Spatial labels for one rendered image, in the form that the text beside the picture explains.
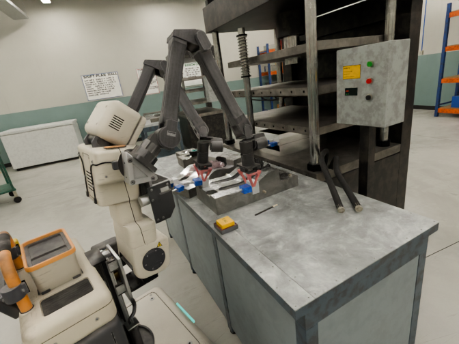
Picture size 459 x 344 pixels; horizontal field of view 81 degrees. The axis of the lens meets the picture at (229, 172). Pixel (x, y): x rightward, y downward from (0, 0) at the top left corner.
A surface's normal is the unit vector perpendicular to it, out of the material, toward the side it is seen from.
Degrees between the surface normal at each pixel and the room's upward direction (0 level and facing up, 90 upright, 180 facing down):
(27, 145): 90
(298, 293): 0
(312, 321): 90
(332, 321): 90
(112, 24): 90
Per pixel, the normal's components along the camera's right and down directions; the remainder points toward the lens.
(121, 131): 0.65, 0.17
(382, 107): -0.87, 0.27
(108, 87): 0.37, 0.26
